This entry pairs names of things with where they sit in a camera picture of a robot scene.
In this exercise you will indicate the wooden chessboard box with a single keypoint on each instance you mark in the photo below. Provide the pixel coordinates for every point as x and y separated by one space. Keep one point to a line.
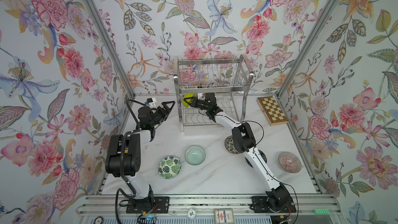
272 111

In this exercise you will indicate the dark blue floral bowl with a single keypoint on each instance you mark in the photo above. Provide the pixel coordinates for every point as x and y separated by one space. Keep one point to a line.
262 155

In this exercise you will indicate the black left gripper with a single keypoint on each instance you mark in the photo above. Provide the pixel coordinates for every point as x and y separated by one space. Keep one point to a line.
164 116

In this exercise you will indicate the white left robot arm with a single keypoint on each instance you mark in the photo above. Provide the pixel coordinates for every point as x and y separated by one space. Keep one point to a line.
124 152

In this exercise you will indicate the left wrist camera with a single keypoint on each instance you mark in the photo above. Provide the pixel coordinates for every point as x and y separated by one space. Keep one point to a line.
151 102

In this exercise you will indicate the lime green plastic bowl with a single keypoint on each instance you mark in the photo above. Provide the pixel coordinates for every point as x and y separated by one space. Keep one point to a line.
187 100

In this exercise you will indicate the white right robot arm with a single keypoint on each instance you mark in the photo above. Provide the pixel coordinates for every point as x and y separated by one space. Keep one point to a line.
278 197

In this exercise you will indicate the pink ribbed glass bowl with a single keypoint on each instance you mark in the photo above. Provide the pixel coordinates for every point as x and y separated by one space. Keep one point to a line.
289 162

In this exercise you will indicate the black white patterned bowl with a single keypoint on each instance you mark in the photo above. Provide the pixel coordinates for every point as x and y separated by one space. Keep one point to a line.
229 145

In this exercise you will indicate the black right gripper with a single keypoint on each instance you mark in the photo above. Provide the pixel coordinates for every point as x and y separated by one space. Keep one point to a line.
195 103

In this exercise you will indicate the stainless steel dish rack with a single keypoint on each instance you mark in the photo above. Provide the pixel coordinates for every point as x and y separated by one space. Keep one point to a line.
230 79

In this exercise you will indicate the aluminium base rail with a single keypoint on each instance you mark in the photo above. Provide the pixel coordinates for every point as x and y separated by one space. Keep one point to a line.
201 209

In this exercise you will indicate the green leaf pattern bowl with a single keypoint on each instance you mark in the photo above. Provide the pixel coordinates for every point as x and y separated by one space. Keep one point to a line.
169 167

